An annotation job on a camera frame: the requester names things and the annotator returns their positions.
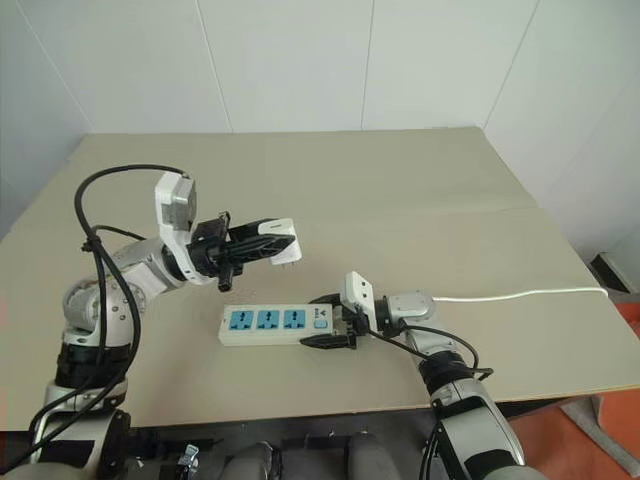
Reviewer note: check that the white power strip blue sockets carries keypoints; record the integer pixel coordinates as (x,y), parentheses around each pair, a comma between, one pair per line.
(272,325)

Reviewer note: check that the black robot waist plate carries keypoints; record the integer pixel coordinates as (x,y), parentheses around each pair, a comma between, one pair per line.
(310,445)

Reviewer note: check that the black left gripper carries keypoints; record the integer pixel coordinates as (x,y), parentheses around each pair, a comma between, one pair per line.
(207,246)

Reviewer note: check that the small silver metal clip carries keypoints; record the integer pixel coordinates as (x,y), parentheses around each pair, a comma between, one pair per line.
(190,454)

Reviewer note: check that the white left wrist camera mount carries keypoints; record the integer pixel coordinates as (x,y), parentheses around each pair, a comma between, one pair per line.
(172,227)

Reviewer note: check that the grey box on floor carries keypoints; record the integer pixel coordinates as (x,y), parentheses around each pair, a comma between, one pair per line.
(616,272)

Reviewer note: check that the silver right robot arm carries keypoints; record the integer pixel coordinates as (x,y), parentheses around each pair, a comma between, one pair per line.
(470,395)

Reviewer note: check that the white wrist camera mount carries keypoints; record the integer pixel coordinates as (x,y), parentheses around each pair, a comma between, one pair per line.
(358,291)
(172,227)

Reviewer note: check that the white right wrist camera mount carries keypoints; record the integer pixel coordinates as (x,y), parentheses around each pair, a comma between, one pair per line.
(358,291)

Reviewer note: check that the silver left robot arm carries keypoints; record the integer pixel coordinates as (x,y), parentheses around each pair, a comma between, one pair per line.
(95,315)

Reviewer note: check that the grey table foot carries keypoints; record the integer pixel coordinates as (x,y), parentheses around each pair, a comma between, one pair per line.
(582,416)

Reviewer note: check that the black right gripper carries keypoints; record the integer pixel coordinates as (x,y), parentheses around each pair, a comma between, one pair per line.
(350,322)

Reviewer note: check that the white charger plug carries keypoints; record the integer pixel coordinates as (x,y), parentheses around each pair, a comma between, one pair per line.
(286,239)

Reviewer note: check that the grey rounded robot leg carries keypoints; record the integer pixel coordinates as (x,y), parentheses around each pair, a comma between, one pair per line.
(255,462)
(366,457)

